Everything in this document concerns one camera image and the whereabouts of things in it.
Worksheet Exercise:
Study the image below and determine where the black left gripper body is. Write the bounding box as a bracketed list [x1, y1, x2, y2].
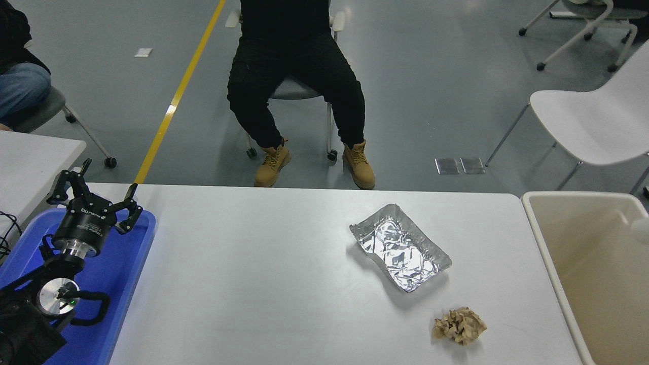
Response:
[52, 199, 116, 254]

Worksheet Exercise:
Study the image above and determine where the silver foil tray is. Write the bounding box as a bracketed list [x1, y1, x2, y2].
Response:
[349, 204, 453, 293]

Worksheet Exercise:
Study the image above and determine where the tan paper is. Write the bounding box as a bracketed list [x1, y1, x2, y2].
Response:
[432, 306, 487, 346]

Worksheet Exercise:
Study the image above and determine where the white paper cup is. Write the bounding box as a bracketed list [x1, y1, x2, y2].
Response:
[630, 215, 649, 245]

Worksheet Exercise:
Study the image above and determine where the white side table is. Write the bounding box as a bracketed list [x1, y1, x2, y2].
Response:
[0, 131, 87, 239]

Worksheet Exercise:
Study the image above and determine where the blue plastic tray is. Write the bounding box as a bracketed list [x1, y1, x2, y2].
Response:
[0, 207, 157, 365]

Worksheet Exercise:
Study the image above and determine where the grey wheeled chair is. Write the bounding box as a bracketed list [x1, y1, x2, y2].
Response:
[10, 86, 117, 169]
[226, 10, 345, 163]

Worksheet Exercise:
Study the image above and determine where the person in blue jeans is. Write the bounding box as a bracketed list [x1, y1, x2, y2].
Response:
[0, 0, 52, 131]

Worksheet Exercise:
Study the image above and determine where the person with tan boots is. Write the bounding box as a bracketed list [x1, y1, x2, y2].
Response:
[227, 0, 376, 190]

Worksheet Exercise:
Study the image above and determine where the large pale bin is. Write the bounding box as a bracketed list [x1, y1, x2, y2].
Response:
[521, 191, 649, 365]

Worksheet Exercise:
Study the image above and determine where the white plastic chair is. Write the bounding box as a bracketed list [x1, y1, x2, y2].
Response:
[484, 41, 649, 199]

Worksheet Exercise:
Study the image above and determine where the white-framed wheeled chair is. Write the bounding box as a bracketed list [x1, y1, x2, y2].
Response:
[518, 0, 639, 71]

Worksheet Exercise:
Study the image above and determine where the black cable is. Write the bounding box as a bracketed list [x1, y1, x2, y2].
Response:
[0, 209, 23, 262]

